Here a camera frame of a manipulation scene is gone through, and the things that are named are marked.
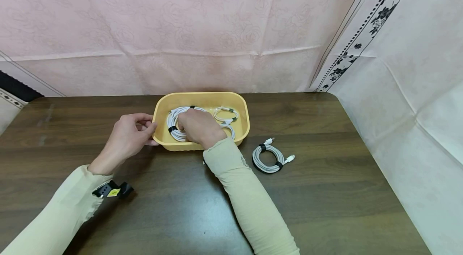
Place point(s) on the person's right hand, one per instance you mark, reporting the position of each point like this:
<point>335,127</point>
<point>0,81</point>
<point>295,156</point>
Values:
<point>199,127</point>

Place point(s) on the person's left hand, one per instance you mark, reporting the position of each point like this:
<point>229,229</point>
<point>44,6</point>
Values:
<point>121,142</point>

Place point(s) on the person's left thumb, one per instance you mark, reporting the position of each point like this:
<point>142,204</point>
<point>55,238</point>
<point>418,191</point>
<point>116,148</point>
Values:
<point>143,116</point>

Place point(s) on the person's left index finger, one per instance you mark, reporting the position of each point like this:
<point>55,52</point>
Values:
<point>151,128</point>

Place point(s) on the person's left fingers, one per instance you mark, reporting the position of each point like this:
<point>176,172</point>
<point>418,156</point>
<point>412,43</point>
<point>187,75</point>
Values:
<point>152,141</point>

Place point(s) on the yellow plastic tray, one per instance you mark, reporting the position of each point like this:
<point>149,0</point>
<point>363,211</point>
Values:
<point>201,121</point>

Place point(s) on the person's right forearm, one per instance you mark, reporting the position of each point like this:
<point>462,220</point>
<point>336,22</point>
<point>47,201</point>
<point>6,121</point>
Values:
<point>249,202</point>

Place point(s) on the person's left forearm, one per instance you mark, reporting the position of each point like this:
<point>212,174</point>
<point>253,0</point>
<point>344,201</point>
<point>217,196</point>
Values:
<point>58,210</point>

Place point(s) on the black wrist band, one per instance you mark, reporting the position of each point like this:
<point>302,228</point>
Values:
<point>113,190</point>

